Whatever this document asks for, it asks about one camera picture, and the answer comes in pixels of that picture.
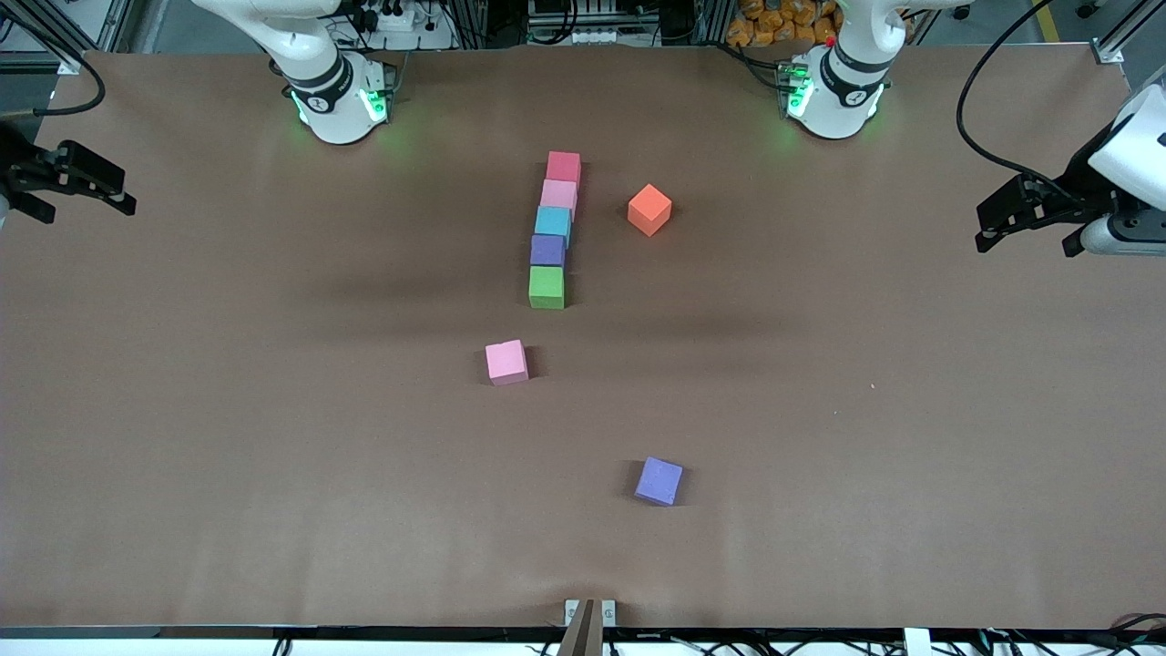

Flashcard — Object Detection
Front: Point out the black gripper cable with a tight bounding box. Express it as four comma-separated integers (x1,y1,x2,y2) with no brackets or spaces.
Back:
955,0,1058,188
0,9,107,118

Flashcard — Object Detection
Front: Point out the aluminium frame profile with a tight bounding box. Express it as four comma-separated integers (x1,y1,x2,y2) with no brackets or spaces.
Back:
1093,0,1166,65
0,0,83,76

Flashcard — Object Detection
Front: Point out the brown table mat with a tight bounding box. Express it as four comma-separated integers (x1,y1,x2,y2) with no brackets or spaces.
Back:
0,46,1166,631

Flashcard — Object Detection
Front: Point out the smooth purple foam cube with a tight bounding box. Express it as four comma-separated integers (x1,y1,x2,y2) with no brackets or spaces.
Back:
634,456,684,507

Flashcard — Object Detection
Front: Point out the orange foam cube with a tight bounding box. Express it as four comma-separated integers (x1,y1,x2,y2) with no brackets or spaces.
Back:
627,183,673,238

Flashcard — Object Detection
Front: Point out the white power strip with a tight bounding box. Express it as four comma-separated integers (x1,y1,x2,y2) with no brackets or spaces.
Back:
351,0,456,51

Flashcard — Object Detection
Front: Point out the grey equipment rack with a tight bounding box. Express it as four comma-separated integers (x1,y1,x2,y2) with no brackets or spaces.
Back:
524,0,643,46

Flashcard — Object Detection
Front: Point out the light blue foam cube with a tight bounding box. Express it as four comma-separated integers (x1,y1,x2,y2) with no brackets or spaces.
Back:
534,205,573,247

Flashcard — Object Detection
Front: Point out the orange bag pile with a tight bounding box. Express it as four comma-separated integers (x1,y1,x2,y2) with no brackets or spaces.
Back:
726,0,844,48

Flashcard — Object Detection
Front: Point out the brown wooden post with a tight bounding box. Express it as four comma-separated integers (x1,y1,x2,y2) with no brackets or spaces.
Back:
557,600,598,656

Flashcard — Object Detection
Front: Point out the green foam cube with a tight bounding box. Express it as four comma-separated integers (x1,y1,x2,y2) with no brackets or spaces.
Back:
527,265,567,311

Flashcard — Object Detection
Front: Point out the light pink foam cube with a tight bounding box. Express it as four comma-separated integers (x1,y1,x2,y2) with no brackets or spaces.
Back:
485,339,530,387
539,179,579,220

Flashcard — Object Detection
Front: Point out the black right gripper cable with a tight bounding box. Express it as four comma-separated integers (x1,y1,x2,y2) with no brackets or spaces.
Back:
0,9,107,118

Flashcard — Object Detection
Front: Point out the silver mounting bracket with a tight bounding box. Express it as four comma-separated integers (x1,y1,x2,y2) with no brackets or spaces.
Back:
563,598,619,630

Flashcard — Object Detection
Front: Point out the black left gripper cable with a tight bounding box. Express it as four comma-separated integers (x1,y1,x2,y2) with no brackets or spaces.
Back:
955,0,1058,188

